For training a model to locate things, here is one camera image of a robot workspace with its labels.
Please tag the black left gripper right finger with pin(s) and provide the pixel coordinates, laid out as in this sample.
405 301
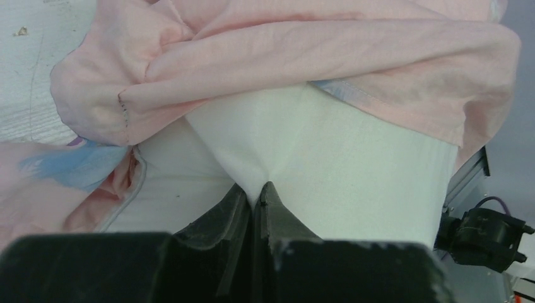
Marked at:
292 264

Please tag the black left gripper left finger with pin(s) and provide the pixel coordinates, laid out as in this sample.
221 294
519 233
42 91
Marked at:
204 262

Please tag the white pillow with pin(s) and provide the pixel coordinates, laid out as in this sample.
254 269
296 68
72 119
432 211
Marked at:
345 174

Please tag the purple Elsa print pillowcase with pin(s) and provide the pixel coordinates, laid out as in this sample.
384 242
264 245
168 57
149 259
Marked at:
445 69

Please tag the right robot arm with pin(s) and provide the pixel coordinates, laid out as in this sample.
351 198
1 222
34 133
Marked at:
483 237

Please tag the aluminium table frame rail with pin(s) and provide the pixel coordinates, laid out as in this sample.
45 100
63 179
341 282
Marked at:
465 180

